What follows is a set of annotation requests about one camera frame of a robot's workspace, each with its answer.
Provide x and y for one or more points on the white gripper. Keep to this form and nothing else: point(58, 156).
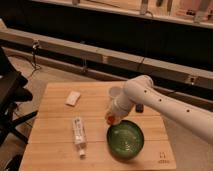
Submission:
point(117, 113)

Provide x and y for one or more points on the small orange pepper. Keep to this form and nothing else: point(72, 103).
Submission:
point(110, 120)

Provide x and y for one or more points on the black chair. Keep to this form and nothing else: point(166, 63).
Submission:
point(12, 91)

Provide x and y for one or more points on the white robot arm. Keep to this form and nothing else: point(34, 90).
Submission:
point(140, 90)

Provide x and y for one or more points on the green ceramic bowl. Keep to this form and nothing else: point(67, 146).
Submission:
point(125, 140)

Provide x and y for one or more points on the white soap bar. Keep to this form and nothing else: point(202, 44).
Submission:
point(72, 98)

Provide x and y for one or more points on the white lotion tube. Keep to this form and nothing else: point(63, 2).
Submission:
point(79, 136)

